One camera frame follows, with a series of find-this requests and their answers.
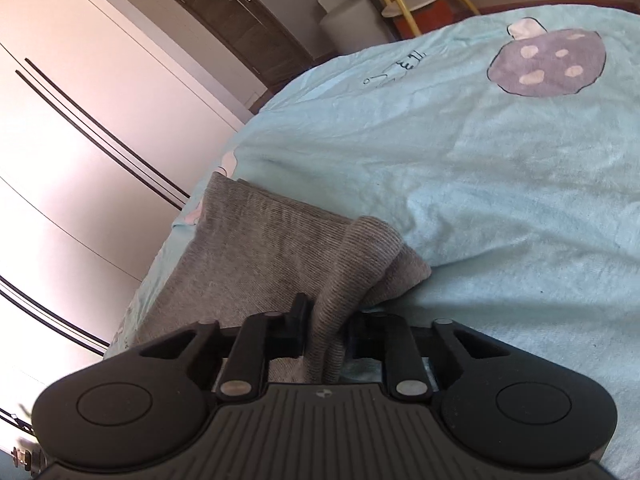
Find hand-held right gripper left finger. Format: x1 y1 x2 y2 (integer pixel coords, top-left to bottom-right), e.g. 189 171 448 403
137 294 312 404

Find dark wooden door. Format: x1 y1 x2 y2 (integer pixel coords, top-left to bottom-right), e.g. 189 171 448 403
140 0 321 97

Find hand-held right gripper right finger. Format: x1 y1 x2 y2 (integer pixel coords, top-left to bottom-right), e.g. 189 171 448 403
345 312 502 404

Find light blue printed bed sheet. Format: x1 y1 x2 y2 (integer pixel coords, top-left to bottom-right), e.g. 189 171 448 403
102 2 640 480

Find white wardrobe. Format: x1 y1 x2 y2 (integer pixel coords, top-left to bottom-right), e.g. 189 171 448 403
0 0 261 461

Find grey ribbed pants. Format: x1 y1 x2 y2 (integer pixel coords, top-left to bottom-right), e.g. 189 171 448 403
132 172 432 386

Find red box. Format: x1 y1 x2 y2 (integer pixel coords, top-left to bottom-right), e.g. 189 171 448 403
395 0 472 40

